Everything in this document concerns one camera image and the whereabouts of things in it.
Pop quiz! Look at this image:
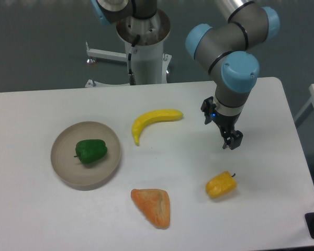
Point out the yellow banana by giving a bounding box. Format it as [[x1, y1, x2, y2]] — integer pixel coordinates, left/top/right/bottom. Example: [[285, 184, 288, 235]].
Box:
[[131, 109, 183, 146]]

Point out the orange triangular bread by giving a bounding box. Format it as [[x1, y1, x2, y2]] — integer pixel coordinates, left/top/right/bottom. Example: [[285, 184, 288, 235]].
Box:
[[131, 189, 171, 229]]

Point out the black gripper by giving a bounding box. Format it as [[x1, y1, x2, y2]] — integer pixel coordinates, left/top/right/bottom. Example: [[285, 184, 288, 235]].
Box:
[[201, 96, 243, 150]]

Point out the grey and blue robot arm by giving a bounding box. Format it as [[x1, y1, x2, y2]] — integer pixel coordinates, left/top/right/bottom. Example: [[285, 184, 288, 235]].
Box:
[[92, 1, 280, 149]]

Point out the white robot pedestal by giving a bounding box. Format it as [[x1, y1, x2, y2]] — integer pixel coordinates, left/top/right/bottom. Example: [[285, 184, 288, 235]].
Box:
[[86, 9, 172, 85]]

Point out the yellow bell pepper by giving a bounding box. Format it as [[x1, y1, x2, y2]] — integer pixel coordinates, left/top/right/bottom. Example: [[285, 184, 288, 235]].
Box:
[[205, 171, 237, 199]]

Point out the green bell pepper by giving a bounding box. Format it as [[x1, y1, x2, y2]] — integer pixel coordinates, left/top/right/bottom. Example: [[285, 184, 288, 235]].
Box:
[[74, 139, 108, 164]]

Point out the beige round plate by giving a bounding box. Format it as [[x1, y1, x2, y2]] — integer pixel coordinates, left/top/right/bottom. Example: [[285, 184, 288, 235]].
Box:
[[50, 121, 121, 191]]

